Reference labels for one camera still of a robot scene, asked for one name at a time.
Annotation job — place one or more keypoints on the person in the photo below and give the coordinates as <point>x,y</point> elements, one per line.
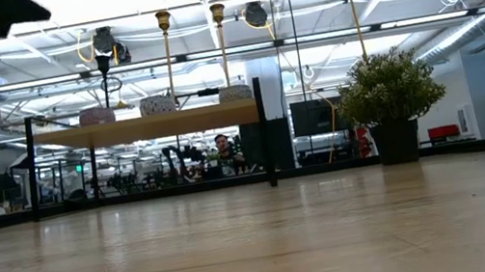
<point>223,145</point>

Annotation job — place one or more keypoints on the black wall screen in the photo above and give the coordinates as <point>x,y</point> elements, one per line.
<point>317,116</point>

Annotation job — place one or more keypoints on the wooden shelf with black frame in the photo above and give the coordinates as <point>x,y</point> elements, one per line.
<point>148,127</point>

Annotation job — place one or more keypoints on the artificial plant in black pot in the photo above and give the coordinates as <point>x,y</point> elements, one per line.
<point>386,89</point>

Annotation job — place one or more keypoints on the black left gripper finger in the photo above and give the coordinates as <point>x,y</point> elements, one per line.
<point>29,8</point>

